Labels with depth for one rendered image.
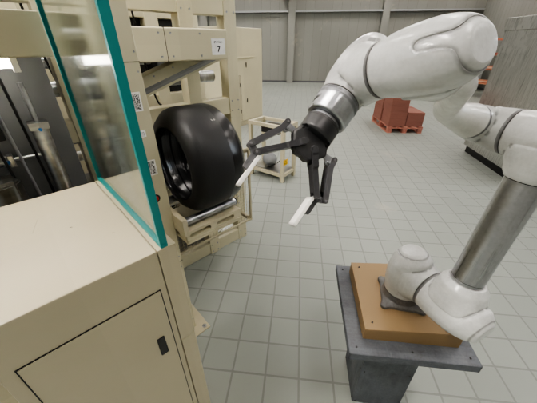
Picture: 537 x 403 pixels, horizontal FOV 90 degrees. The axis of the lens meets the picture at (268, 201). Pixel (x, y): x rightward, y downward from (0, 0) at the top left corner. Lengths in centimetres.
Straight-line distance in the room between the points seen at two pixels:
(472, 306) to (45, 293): 118
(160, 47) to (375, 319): 160
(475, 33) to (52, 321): 89
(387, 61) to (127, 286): 72
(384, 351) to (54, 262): 116
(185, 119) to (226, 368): 146
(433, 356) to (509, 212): 66
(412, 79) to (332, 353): 176
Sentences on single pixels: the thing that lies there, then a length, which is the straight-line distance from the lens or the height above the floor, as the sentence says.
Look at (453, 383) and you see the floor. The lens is 219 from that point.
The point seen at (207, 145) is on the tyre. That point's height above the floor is 132.
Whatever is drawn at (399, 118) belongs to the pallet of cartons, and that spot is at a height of 31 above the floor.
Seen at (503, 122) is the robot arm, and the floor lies 153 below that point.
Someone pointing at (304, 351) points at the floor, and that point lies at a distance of 201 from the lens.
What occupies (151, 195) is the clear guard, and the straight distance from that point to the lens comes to 66.
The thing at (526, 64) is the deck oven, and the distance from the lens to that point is 539.
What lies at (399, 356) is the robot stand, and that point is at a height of 65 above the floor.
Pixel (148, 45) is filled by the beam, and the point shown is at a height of 171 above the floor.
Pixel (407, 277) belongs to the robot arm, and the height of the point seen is 93.
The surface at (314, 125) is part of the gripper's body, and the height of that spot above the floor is 158.
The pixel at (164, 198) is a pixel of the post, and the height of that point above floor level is 105.
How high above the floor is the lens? 172
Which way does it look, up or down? 30 degrees down
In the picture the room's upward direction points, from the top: straight up
